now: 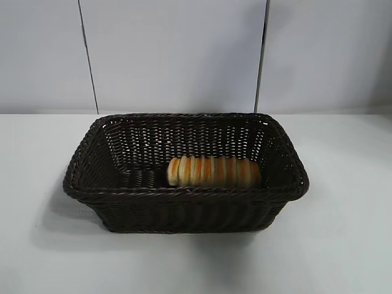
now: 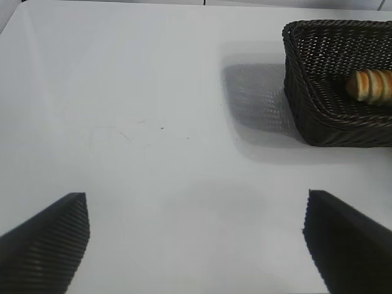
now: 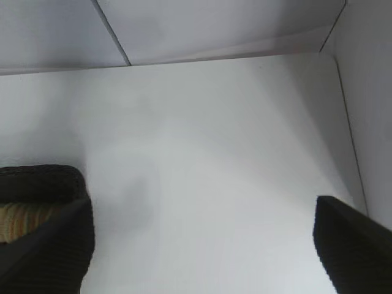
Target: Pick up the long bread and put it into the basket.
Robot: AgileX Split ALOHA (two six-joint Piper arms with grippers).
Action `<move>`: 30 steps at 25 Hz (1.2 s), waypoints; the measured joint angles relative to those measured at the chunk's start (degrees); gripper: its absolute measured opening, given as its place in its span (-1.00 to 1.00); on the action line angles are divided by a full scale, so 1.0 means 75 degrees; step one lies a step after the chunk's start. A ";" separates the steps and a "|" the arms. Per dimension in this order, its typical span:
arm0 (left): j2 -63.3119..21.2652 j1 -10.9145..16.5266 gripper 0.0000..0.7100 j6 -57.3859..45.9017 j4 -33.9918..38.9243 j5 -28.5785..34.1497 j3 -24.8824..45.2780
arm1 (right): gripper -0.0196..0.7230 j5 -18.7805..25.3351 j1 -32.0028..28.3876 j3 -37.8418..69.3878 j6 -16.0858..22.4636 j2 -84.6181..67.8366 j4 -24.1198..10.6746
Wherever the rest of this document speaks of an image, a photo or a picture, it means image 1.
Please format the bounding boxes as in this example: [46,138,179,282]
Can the dark brown wicker basket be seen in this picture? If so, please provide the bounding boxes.
[62,112,310,234]

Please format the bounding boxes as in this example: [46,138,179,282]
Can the long striped bread roll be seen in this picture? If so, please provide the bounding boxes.
[167,155,262,187]

